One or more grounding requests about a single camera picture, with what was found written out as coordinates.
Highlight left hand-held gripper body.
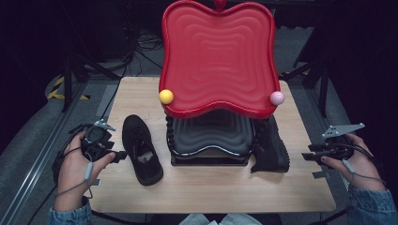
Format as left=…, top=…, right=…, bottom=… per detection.
left=80, top=119, right=119, bottom=162

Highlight black tripod stand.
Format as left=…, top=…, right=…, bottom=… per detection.
left=280, top=57, right=333, bottom=119
left=60, top=51, right=122, bottom=114

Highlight grey right gripper cable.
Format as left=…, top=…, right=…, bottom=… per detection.
left=341, top=142, right=388, bottom=186

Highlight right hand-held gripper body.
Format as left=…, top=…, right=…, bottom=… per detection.
left=321, top=122, right=366, bottom=160

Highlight black knit shoe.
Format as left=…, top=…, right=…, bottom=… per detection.
left=121, top=113, right=164, bottom=187
left=250, top=114, right=291, bottom=174

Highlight black floor cables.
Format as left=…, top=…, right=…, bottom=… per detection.
left=120, top=29, right=165, bottom=78

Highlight yellow and black floor tape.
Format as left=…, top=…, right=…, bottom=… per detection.
left=46, top=76, right=91, bottom=101

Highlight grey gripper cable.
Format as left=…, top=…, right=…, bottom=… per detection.
left=341, top=142, right=388, bottom=186
left=55, top=145, right=96, bottom=200

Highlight metal floor rail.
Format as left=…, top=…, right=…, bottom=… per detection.
left=0, top=82, right=90, bottom=225

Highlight grey left gripper cable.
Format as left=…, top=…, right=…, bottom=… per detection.
left=55, top=145, right=96, bottom=200

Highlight person's right hand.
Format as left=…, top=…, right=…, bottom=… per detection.
left=320, top=133, right=387, bottom=192

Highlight person's left hand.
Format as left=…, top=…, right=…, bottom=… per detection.
left=55, top=130, right=116, bottom=211

